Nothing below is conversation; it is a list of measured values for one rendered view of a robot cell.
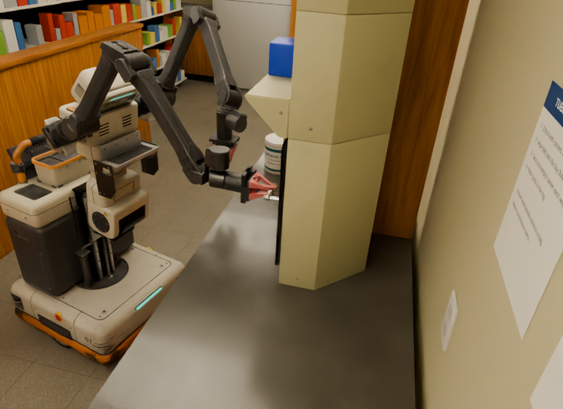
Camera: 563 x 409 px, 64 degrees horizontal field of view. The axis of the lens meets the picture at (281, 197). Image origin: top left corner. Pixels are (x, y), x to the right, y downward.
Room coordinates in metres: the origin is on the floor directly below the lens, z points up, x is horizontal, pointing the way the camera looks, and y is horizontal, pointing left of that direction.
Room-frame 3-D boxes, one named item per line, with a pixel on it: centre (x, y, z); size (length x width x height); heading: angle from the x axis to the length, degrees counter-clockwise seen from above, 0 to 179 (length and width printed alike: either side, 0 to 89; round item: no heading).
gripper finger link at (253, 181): (1.17, 0.06, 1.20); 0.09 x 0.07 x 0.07; 76
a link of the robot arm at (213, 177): (1.20, 0.19, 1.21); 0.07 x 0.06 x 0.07; 76
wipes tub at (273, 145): (1.83, 0.02, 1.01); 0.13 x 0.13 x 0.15
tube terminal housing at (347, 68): (1.18, -0.16, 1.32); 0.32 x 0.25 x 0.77; 168
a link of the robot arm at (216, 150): (1.22, 0.22, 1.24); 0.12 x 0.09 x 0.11; 62
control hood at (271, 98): (1.21, 0.02, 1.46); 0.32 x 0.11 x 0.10; 168
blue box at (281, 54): (1.30, 0.00, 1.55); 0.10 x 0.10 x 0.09; 78
